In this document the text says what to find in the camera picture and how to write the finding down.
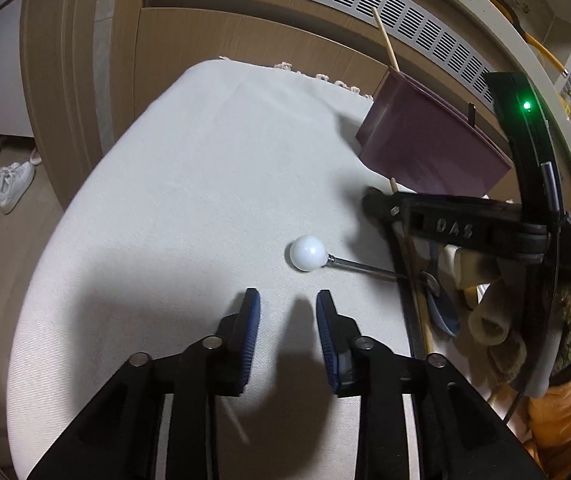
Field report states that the blue plastic spoon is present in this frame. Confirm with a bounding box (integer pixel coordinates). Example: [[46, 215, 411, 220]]
[[422, 242, 461, 337]]

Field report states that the white table cloth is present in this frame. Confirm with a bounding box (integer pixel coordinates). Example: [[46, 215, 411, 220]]
[[6, 61, 409, 479]]

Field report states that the white ball handle metal spoon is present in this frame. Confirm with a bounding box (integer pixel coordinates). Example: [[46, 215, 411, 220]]
[[289, 235, 442, 296]]

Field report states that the dark metal spoon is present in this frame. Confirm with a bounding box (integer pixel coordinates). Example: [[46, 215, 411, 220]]
[[468, 103, 476, 128]]

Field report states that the black handled metal spoon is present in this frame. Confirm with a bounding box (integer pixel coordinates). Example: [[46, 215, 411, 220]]
[[394, 223, 427, 360]]

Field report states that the black frying pan yellow handle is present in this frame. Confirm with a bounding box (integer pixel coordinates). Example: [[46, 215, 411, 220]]
[[489, 0, 571, 82]]

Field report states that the gloved right hand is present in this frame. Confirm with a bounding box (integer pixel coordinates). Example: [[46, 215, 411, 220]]
[[442, 245, 571, 399]]

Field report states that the purple plastic utensil holder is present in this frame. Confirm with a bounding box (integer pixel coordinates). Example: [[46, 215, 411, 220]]
[[356, 70, 512, 197]]

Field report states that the orange sleeve forearm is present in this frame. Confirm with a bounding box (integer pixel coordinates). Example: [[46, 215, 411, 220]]
[[508, 380, 571, 479]]

